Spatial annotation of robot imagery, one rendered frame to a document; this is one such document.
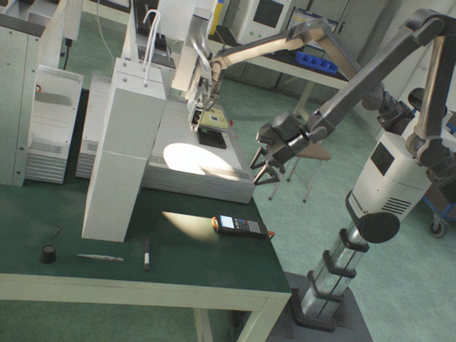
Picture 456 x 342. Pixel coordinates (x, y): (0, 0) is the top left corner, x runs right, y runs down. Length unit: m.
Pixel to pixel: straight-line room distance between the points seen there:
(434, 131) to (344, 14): 4.60
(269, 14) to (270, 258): 3.13
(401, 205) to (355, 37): 4.54
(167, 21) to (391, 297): 2.27
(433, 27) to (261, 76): 4.62
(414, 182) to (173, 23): 1.00
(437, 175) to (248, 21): 3.05
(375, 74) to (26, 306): 1.66
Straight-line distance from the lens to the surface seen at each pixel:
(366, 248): 1.86
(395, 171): 1.62
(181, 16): 1.47
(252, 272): 1.38
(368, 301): 2.90
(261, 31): 4.30
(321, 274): 1.95
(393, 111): 1.83
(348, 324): 2.22
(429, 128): 1.39
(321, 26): 1.65
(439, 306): 3.32
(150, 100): 1.07
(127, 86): 1.08
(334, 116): 1.25
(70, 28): 2.05
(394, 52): 1.25
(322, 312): 2.05
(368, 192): 1.70
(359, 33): 6.08
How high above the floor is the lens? 1.61
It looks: 28 degrees down
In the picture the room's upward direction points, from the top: 23 degrees clockwise
